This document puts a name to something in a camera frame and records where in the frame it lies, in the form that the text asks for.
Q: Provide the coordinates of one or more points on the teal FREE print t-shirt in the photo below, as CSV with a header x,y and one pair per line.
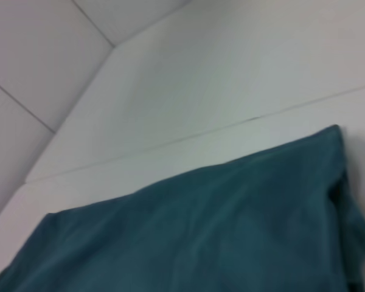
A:
x,y
200,237

